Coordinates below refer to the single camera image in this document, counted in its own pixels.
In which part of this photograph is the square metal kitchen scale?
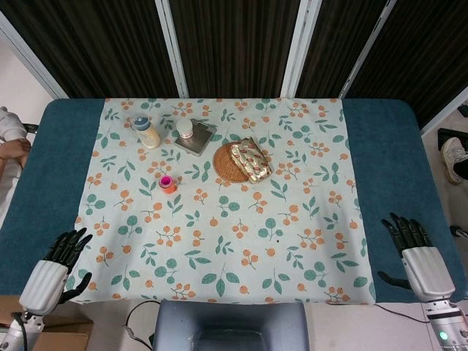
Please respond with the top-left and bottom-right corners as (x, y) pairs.
(173, 118), (216, 157)

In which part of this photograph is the round woven coaster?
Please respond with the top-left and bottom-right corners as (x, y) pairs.
(213, 143), (253, 183)

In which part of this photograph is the white shirt sleeve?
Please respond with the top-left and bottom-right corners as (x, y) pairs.
(0, 106), (23, 143)

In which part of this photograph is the gold foil snack bag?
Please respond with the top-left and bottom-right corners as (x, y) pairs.
(229, 136), (274, 184)

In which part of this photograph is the black floor cable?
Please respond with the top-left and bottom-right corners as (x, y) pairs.
(124, 300), (162, 348)
(376, 303), (432, 325)

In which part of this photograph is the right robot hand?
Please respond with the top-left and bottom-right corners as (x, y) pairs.
(377, 212), (456, 303)

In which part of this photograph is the teal table cover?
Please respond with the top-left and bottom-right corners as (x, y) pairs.
(0, 97), (468, 304)

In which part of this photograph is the black trouser leg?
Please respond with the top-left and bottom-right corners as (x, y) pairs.
(452, 152), (468, 177)

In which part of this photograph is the white sneaker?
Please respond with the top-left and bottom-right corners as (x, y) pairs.
(438, 138), (468, 184)

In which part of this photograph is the floral print tablecloth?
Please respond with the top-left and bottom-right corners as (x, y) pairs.
(58, 97), (377, 305)

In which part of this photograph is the dark folding screen panel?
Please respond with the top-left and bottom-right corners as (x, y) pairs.
(339, 0), (468, 135)
(0, 0), (189, 99)
(281, 0), (398, 99)
(155, 0), (312, 99)

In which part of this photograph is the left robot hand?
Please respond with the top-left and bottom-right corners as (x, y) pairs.
(18, 227), (94, 317)

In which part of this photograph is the small white jar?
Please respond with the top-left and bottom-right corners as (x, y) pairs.
(176, 118), (195, 140)

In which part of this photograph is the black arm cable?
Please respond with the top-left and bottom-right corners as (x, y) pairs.
(12, 312), (31, 351)

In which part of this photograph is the person's bare forearm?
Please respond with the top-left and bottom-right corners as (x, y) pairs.
(0, 140), (32, 171)

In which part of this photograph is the baby bottle with blue cap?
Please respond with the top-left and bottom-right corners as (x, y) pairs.
(130, 116), (162, 149)

